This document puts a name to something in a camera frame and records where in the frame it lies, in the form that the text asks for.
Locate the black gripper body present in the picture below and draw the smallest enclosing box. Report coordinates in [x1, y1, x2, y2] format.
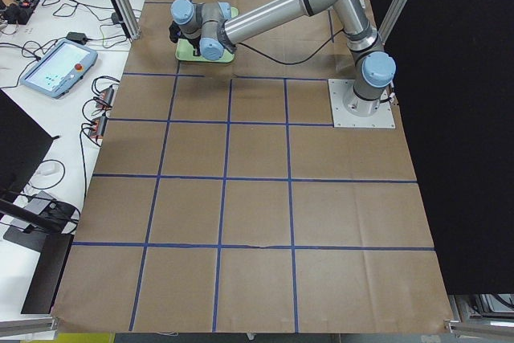
[169, 21, 188, 43]

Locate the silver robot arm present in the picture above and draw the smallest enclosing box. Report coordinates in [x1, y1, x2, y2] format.
[169, 0, 396, 117]

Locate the light green tray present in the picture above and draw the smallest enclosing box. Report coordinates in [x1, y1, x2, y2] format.
[170, 0, 238, 63]

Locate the small usb hub box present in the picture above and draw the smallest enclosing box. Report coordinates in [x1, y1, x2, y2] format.
[93, 86, 115, 110]

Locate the black power adapter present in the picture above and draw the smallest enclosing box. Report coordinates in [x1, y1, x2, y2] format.
[66, 31, 88, 45]

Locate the teach pendant with screen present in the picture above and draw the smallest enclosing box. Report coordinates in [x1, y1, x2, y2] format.
[20, 39, 98, 98]

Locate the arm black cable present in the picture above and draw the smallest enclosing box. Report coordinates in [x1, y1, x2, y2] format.
[236, 27, 350, 66]

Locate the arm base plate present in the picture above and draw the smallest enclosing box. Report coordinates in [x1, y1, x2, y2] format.
[328, 79, 396, 129]

